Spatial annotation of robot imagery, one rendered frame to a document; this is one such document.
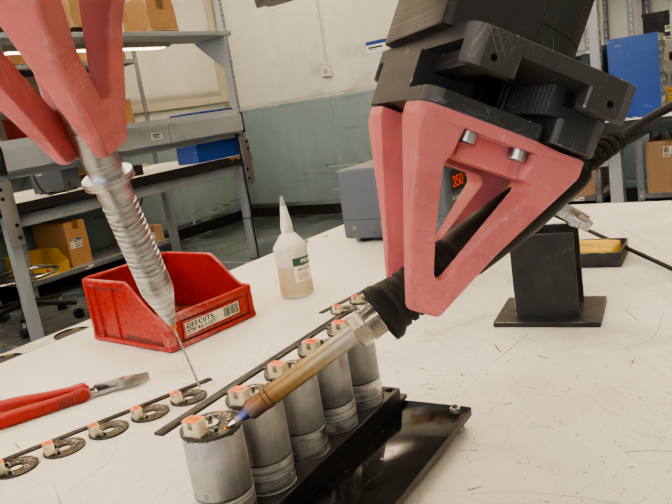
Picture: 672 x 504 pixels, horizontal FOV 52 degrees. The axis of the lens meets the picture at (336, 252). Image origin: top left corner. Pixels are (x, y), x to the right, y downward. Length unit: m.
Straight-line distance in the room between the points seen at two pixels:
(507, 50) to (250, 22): 6.22
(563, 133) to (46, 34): 0.17
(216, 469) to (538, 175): 0.16
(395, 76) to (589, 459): 0.20
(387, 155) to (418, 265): 0.05
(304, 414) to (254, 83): 6.16
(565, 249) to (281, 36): 5.77
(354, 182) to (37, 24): 0.72
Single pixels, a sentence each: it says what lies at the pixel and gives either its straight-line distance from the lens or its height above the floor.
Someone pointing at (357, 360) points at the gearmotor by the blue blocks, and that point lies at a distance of 0.37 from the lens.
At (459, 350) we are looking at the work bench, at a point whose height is 0.75.
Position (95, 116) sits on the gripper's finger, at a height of 0.94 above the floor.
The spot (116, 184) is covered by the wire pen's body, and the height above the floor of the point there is 0.92.
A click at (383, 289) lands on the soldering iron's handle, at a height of 0.85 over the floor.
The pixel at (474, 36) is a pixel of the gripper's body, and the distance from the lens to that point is 0.23.
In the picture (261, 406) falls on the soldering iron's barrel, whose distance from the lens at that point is 0.28.
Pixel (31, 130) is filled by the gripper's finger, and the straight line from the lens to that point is 0.21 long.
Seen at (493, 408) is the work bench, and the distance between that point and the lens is 0.41.
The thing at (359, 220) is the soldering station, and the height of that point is 0.78.
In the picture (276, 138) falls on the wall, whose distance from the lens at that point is 6.33.
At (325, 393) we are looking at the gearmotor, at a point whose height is 0.79.
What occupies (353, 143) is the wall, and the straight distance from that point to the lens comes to 5.85.
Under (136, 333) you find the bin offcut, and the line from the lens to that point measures 0.63.
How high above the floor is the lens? 0.93
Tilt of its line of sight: 12 degrees down
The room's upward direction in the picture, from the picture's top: 9 degrees counter-clockwise
